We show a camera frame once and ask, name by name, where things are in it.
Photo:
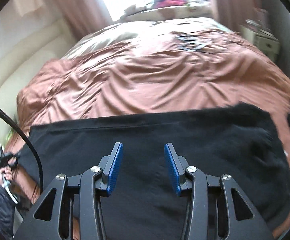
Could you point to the bear print cushion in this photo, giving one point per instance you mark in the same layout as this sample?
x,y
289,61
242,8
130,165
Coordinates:
x,y
170,13

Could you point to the right pink curtain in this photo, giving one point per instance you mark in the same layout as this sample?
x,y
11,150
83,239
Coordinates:
x,y
232,13

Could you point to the black pants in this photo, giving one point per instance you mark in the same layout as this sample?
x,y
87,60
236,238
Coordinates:
x,y
241,140

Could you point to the person's left hand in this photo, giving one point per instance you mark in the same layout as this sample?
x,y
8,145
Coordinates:
x,y
5,174

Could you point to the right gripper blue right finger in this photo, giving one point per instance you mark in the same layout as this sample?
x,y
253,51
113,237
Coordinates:
x,y
175,169

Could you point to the rust orange bed blanket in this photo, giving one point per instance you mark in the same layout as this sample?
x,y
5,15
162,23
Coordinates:
x,y
135,77

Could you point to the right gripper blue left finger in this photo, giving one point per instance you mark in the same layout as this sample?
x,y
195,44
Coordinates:
x,y
111,167

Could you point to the pink curtain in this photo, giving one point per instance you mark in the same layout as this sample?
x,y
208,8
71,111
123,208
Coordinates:
x,y
85,16
232,13

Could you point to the cream bedside nightstand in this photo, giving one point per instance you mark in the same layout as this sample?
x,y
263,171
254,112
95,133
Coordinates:
x,y
262,39

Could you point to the left pink curtain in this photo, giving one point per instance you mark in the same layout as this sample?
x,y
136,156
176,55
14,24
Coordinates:
x,y
85,16

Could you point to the cream padded headboard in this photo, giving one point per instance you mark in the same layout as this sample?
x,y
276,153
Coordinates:
x,y
27,57

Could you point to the beige duvet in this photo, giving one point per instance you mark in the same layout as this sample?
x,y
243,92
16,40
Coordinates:
x,y
139,29

